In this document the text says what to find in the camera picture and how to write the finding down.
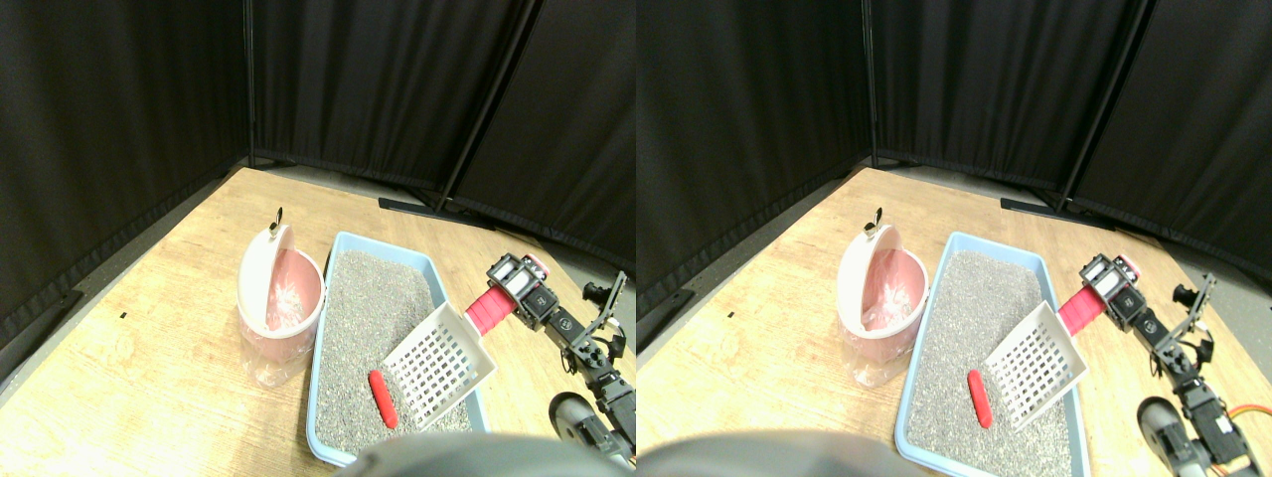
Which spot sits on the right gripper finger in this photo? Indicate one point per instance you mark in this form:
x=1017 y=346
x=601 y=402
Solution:
x=1101 y=272
x=508 y=272

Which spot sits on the red lump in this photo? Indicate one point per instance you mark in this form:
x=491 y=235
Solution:
x=384 y=399
x=981 y=399

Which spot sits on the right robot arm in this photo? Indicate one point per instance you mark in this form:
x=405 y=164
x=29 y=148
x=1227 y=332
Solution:
x=1197 y=397
x=606 y=383

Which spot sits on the blue litter tray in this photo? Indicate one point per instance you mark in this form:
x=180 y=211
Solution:
x=944 y=328
x=363 y=328

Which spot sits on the black curtain stand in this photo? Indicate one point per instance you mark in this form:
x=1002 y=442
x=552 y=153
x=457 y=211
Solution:
x=870 y=79
x=249 y=79
x=487 y=99
x=1103 y=99

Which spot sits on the white bin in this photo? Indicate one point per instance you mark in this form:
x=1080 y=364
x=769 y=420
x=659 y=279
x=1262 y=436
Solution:
x=263 y=278
x=863 y=278

